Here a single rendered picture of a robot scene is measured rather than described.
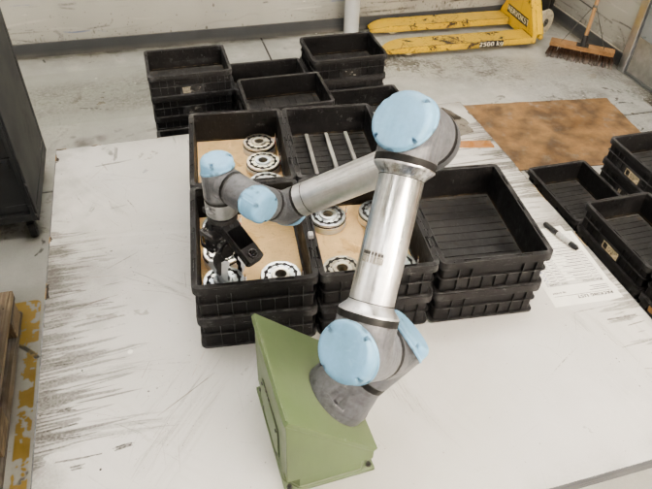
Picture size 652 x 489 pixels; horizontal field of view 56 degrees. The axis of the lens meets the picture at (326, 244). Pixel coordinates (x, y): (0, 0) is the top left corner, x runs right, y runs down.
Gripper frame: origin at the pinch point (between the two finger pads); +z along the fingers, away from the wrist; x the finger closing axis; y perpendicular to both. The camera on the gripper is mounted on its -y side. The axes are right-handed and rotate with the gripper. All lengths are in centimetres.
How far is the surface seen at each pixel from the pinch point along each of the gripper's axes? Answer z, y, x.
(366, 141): 2, 19, -76
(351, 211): 2.1, -2.7, -42.9
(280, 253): 2.0, -0.6, -15.9
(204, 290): -7.5, -4.2, 12.1
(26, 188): 54, 149, -7
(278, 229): 2.0, 6.9, -22.6
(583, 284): 15, -63, -77
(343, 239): 2.1, -8.9, -32.2
